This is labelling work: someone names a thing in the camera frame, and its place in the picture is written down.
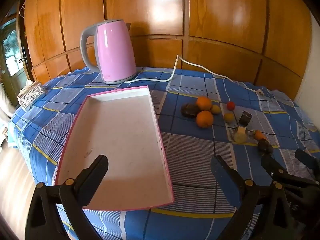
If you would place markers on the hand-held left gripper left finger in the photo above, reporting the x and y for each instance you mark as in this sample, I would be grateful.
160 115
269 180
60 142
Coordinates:
97 170

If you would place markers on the wooden glass door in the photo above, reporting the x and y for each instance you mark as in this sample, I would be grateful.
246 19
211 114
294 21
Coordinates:
12 55

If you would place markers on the pink electric kettle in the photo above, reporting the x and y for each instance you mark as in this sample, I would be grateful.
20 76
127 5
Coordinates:
115 52

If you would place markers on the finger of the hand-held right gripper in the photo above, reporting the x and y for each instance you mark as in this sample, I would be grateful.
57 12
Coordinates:
307 160
272 167

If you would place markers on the cut eggplant piece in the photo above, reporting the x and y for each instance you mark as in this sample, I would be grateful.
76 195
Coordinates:
240 135
245 118

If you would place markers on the dark brown round cake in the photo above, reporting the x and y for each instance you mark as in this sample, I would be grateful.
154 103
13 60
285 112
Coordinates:
188 111

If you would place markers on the small carrot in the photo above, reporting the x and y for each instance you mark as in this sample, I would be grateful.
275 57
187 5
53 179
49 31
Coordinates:
260 135

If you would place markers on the blue plaid tablecloth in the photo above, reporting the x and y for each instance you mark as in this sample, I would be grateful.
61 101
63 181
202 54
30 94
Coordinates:
195 155

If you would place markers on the dark avocado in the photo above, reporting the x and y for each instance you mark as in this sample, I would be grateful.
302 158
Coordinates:
265 147

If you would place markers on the small yellow potato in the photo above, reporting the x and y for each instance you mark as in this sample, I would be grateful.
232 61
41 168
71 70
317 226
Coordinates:
215 109
228 117

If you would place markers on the silver patterned tissue box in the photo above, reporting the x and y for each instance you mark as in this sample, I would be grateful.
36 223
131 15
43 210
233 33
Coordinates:
31 95

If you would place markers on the orange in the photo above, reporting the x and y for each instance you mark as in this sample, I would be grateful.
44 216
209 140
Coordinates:
205 119
203 103

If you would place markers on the red cherry tomato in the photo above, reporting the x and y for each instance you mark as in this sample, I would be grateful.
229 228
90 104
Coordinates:
230 105

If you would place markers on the pink-rimmed white tray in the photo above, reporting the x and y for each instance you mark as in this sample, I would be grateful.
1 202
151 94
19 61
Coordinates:
120 135

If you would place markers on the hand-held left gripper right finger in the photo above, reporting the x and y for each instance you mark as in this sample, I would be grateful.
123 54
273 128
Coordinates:
222 177

